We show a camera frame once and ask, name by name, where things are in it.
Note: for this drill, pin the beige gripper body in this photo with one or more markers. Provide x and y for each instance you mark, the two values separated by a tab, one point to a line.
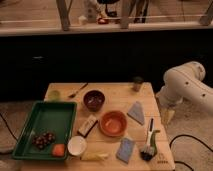
166	115

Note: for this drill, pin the grey towel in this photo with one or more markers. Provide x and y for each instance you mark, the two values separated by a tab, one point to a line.
136	113

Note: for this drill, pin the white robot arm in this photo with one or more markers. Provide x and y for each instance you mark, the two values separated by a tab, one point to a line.
184	82

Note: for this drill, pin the orange bowl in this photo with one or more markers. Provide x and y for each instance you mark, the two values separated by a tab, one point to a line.
113	123

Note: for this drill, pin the purple bowl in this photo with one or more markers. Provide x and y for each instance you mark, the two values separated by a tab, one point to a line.
94	100

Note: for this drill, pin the white small bowl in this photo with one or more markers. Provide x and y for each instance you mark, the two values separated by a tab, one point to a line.
77	145

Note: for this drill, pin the dark small jar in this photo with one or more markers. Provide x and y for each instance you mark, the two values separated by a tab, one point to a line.
137	83

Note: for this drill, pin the blue sponge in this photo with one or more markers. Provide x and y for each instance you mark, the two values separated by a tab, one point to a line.
125	150

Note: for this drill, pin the yellow banana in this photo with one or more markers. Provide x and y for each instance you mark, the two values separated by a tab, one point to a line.
94	156

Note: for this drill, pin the green plastic tray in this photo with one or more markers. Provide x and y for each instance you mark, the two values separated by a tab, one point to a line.
46	117

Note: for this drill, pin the orange carrot piece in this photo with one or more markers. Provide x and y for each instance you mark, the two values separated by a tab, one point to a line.
58	150

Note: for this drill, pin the green cup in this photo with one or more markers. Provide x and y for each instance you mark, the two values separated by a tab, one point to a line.
54	95

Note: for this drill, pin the red object on shelf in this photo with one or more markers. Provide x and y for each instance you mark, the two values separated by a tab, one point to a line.
102	21

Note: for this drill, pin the dark grapes bunch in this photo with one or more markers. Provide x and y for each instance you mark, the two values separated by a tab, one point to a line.
43	140

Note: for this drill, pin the green handled dish brush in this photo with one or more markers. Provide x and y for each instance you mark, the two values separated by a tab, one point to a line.
149	150

